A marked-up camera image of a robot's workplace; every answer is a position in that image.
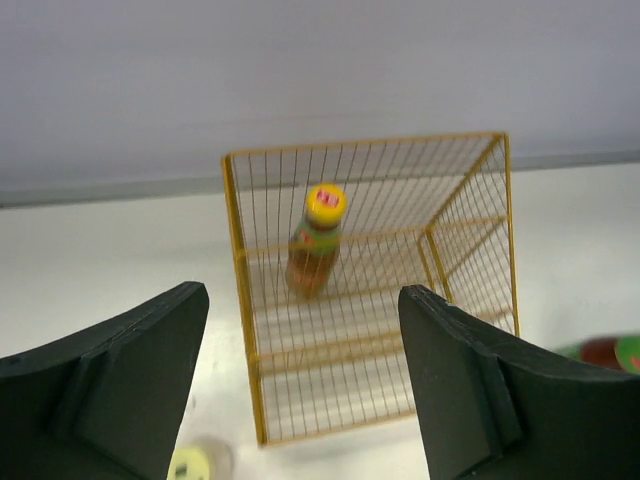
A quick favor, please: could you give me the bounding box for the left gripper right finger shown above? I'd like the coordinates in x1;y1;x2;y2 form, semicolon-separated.
398;285;639;479

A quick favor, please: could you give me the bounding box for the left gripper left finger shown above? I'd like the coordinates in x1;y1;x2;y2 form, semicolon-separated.
1;282;209;479

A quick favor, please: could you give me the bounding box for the yellow cap sauce bottle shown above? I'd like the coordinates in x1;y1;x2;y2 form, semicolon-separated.
286;183;348;299
556;335;640;374

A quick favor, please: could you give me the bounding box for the yellow lid spice jar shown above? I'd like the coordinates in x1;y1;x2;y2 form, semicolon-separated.
166;437;233;480

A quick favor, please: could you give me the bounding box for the yellow wire rack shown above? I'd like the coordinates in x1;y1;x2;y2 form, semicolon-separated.
221;132;520;447

